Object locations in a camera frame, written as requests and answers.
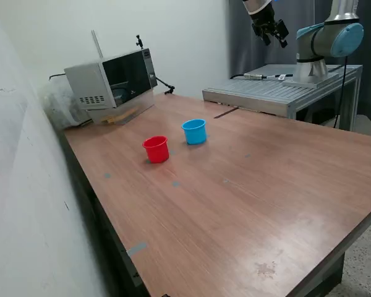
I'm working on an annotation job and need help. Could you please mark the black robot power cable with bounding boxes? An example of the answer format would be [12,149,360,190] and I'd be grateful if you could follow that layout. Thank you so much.
[333,54,349,129]

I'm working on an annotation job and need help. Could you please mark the blue plastic cup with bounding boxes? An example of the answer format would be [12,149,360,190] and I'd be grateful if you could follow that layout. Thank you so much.
[181,119,208,145]

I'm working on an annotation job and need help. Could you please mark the silver microwave oven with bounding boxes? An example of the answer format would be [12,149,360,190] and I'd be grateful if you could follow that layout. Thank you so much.
[64,48,158,111]

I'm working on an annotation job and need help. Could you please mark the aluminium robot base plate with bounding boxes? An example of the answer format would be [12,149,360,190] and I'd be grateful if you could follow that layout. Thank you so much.
[281,71,341,88]

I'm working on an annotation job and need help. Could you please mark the aluminium profile robot stand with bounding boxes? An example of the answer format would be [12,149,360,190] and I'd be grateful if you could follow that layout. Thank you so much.
[202,64,363,132]

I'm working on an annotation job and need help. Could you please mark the wooden sticks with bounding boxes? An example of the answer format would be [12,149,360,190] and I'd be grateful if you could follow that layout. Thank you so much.
[100,106,140,125]

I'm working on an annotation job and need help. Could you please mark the gray plastic bag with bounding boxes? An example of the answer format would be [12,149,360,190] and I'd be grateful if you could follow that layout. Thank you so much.
[38,75,92,131]

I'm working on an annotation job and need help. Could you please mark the dark gray curtain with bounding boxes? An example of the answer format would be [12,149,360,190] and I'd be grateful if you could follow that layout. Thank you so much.
[227,0,371,127]

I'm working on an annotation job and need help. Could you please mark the silver connector cable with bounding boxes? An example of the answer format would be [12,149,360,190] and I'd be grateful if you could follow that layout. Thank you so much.
[243,72,295,81]

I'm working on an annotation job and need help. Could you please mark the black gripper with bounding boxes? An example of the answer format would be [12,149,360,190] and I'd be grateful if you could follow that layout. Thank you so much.
[249,2,290,48]

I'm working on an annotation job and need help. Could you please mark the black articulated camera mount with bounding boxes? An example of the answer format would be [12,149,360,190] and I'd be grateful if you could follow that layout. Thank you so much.
[135,34,176,95]

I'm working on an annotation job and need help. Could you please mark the thin white rod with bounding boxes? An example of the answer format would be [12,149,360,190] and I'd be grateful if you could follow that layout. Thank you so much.
[91,29,104,59]

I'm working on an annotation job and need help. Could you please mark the red plastic cup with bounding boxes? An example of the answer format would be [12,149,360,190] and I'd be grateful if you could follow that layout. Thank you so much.
[142,135,171,164]

